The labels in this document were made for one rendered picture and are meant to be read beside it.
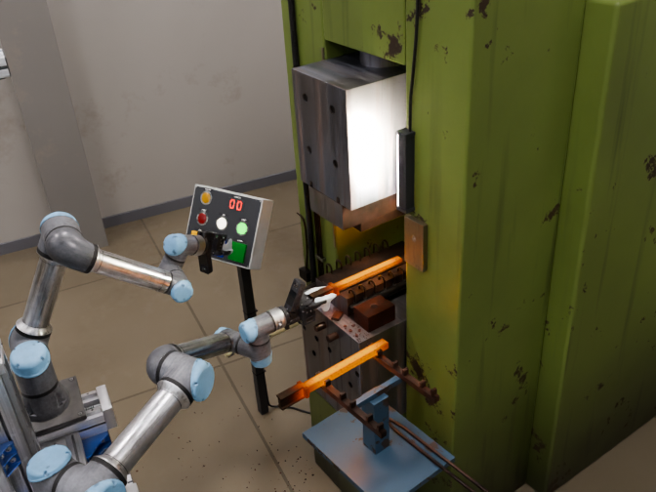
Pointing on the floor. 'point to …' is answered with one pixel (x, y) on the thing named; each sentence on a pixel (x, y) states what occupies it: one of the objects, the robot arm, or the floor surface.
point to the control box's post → (245, 320)
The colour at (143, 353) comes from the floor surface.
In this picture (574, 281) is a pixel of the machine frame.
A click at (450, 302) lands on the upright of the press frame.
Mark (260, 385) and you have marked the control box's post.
